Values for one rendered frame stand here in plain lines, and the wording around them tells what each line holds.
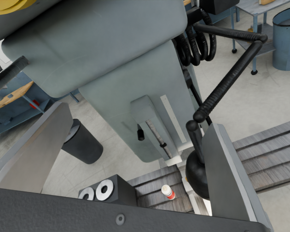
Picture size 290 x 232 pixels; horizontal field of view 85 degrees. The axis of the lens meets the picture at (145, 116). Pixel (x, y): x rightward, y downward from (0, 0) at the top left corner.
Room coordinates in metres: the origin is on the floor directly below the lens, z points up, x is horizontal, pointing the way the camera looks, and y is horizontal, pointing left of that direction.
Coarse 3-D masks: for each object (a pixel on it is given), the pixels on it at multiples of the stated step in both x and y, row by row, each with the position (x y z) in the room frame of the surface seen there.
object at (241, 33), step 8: (200, 24) 0.32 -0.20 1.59; (208, 32) 0.28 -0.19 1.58; (216, 32) 0.26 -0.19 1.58; (224, 32) 0.24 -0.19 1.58; (232, 32) 0.22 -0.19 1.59; (240, 32) 0.21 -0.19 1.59; (248, 32) 0.20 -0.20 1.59; (240, 40) 0.21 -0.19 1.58; (248, 40) 0.19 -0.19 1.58; (256, 40) 0.18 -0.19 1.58; (264, 40) 0.17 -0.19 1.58
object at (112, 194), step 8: (112, 176) 0.48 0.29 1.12; (96, 184) 0.49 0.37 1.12; (104, 184) 0.46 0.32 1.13; (112, 184) 0.43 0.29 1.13; (120, 184) 0.44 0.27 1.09; (128, 184) 0.47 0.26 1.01; (80, 192) 0.51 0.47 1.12; (88, 192) 0.47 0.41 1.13; (96, 192) 0.44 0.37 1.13; (104, 192) 0.43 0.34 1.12; (112, 192) 0.40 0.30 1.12; (120, 192) 0.40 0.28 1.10; (128, 192) 0.43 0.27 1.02; (96, 200) 0.42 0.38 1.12; (104, 200) 0.39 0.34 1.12; (112, 200) 0.37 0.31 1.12; (120, 200) 0.37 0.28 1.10; (128, 200) 0.39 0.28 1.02
